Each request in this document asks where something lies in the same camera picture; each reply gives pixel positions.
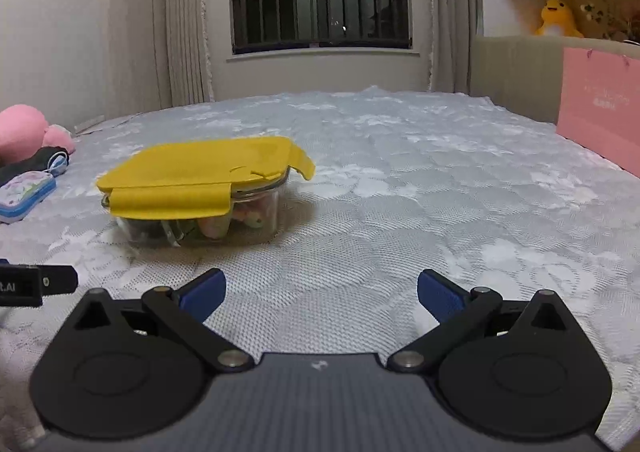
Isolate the floral blue pencil case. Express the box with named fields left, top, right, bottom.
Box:
left=0, top=170, right=57, bottom=225

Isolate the pink and green toy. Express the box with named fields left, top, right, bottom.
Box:
left=191, top=216, right=232, bottom=241

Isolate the clear glass container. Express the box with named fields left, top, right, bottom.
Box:
left=102, top=172, right=292, bottom=249

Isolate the white lace bedspread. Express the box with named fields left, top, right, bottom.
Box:
left=0, top=89, right=640, bottom=452

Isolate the white cloth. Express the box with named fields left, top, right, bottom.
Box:
left=0, top=319, right=49, bottom=451

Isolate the beige curtain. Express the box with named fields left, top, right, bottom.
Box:
left=424, top=0, right=484, bottom=93
left=165, top=0, right=217, bottom=108

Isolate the pink plush toy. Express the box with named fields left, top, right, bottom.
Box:
left=0, top=104, right=76, bottom=166

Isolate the yellow container lid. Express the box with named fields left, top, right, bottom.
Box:
left=96, top=136, right=317, bottom=221

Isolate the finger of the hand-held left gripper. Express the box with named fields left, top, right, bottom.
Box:
left=40, top=265, right=79, bottom=296

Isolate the dark cloth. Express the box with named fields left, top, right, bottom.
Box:
left=0, top=146, right=70, bottom=187

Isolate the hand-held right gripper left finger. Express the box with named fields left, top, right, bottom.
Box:
left=62, top=267, right=256, bottom=374

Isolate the brown spotted plush toy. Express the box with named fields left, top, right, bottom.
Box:
left=580, top=0, right=640, bottom=42

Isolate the beige padded headboard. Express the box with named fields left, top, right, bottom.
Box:
left=472, top=35, right=640, bottom=127

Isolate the pink paper bag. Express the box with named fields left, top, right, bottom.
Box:
left=556, top=48, right=640, bottom=173

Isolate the yellow duck plush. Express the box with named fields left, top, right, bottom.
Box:
left=534, top=0, right=584, bottom=38

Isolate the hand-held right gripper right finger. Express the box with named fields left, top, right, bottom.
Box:
left=386, top=269, right=578, bottom=374

